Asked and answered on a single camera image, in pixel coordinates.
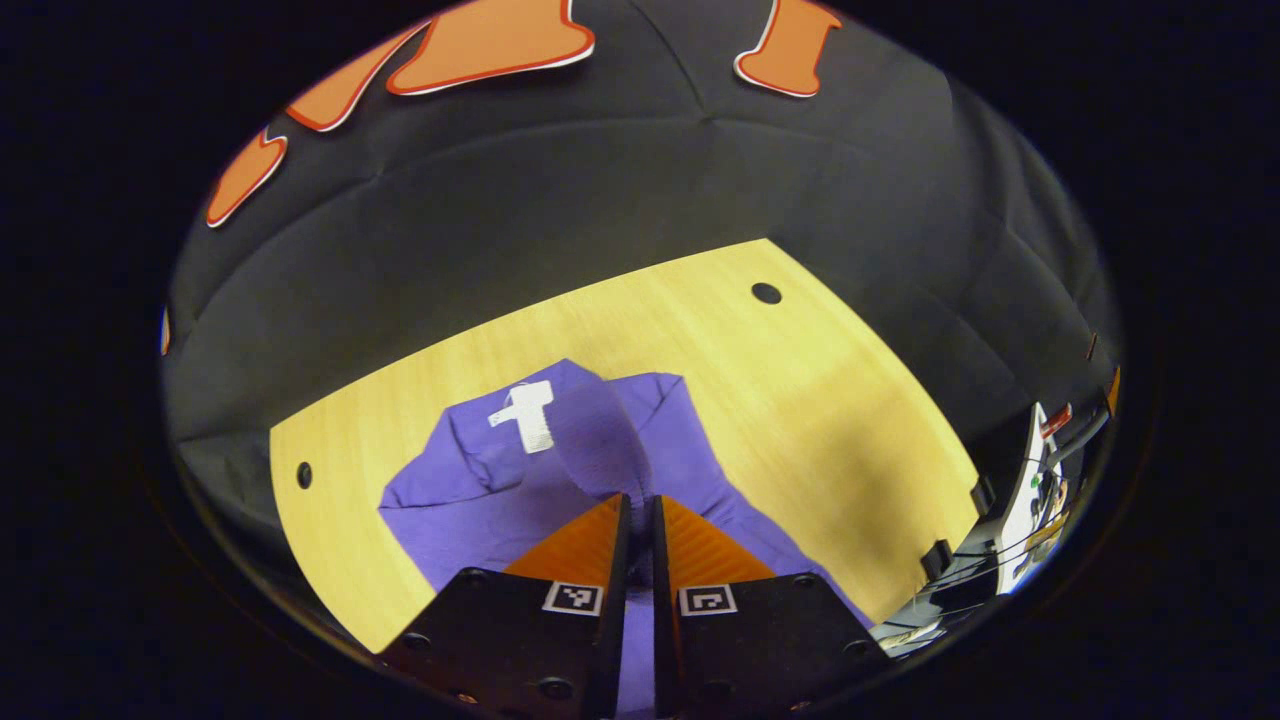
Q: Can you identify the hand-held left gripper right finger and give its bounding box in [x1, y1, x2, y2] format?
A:
[652, 495, 891, 720]

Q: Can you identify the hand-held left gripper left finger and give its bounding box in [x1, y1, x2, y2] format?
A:
[380, 492, 634, 720]

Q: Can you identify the purple button shirt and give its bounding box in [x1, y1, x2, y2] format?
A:
[378, 358, 876, 716]

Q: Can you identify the white equipment stand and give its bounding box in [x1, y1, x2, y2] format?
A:
[985, 400, 1076, 596]

